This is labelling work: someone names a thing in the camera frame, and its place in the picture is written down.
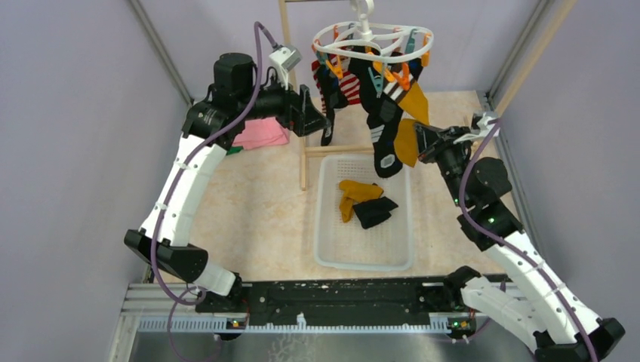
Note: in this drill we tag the white plastic basket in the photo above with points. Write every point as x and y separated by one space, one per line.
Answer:
386 247

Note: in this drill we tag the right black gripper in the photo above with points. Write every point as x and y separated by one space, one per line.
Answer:
433 142

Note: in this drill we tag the red white striped sock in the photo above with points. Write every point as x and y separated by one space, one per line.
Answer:
350 86

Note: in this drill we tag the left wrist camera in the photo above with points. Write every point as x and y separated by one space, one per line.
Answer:
283 59

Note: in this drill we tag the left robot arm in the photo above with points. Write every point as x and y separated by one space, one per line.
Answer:
211 125

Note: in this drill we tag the black sock with grey patches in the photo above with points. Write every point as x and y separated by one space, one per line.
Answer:
383 115

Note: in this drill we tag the pink cloth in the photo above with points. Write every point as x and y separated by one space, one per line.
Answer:
262 133

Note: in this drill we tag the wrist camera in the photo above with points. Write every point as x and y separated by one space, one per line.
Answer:
283 59
482 124

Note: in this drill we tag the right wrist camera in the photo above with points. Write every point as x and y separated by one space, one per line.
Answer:
482 124

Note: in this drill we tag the green cloth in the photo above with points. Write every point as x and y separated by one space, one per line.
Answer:
235 150

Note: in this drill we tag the yellow sock with brown stripes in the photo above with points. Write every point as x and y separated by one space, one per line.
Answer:
355 193

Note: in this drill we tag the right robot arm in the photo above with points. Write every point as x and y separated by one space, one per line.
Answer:
549 319

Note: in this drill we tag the black sock plain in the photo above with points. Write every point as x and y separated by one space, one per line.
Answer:
374 212

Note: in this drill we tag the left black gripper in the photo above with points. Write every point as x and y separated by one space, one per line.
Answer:
298 112

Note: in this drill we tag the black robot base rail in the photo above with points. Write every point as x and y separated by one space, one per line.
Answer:
374 305

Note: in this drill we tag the white round clip hanger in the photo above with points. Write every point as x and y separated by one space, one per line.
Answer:
363 39

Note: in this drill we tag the wooden drying rack frame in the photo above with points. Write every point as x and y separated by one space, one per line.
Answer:
489 46

